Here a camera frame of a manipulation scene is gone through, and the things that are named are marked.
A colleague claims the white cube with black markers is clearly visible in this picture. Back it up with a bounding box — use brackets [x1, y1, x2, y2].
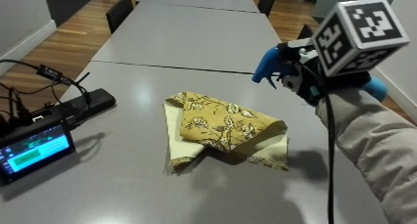
[311, 0, 411, 78]

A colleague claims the black rectangular box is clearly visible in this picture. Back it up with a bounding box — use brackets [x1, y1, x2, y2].
[55, 87, 118, 121]

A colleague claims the black chair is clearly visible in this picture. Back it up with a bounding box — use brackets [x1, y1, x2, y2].
[296, 23, 316, 41]
[104, 0, 136, 35]
[258, 0, 278, 17]

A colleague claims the yellow floral cloth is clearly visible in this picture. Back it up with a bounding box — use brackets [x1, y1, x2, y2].
[163, 91, 291, 173]

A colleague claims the small black cable adapter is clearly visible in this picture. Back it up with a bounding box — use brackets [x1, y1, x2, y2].
[35, 64, 66, 80]

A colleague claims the black device with screen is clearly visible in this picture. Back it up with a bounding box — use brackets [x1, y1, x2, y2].
[0, 112, 79, 187]

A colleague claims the black glove cable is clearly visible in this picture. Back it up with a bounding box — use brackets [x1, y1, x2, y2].
[323, 83, 339, 224]

